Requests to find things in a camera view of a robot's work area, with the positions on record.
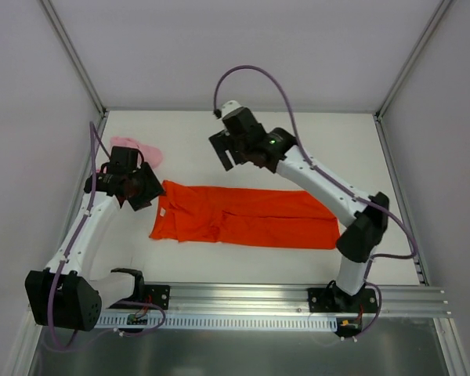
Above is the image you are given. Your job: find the orange t shirt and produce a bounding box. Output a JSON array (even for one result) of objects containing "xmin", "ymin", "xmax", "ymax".
[{"xmin": 149, "ymin": 181, "xmax": 340, "ymax": 250}]

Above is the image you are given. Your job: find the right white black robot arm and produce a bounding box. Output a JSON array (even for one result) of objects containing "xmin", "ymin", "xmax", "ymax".
[{"xmin": 209, "ymin": 101, "xmax": 389, "ymax": 312}]

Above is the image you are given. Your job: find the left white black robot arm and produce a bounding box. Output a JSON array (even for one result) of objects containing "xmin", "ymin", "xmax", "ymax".
[{"xmin": 25, "ymin": 146, "xmax": 165, "ymax": 331}]

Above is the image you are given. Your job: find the pink t shirt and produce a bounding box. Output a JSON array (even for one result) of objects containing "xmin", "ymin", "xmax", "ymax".
[{"xmin": 110, "ymin": 136, "xmax": 163, "ymax": 168}]

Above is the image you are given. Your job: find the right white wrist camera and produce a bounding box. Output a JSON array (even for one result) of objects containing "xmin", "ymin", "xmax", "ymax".
[{"xmin": 221, "ymin": 100, "xmax": 243, "ymax": 118}]

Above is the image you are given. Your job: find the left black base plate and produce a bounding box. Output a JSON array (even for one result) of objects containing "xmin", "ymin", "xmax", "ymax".
[{"xmin": 144, "ymin": 284, "xmax": 171, "ymax": 310}]

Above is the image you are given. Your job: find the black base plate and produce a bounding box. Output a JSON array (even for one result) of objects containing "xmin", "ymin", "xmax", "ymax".
[
  {"xmin": 307, "ymin": 287, "xmax": 378, "ymax": 313},
  {"xmin": 144, "ymin": 284, "xmax": 171, "ymax": 310}
]

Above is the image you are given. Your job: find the aluminium mounting rail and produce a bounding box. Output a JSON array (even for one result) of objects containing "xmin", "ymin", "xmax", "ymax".
[{"xmin": 27, "ymin": 282, "xmax": 452, "ymax": 319}]

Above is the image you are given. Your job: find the right aluminium frame post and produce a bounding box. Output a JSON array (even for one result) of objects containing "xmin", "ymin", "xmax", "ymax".
[{"xmin": 375, "ymin": 0, "xmax": 455, "ymax": 118}]

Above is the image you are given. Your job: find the aluminium frame post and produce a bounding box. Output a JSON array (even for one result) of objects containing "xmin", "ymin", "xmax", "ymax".
[
  {"xmin": 38, "ymin": 0, "xmax": 107, "ymax": 116},
  {"xmin": 375, "ymin": 0, "xmax": 455, "ymax": 118}
]

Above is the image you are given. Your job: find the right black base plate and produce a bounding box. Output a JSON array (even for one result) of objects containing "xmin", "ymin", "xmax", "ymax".
[{"xmin": 307, "ymin": 287, "xmax": 378, "ymax": 313}]

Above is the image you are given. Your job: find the white slotted cable duct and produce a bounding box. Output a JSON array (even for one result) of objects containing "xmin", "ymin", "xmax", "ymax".
[{"xmin": 96, "ymin": 312, "xmax": 338, "ymax": 333}]

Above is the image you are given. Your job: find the left aluminium frame post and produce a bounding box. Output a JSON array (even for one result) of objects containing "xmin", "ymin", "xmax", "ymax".
[{"xmin": 38, "ymin": 0, "xmax": 107, "ymax": 116}]

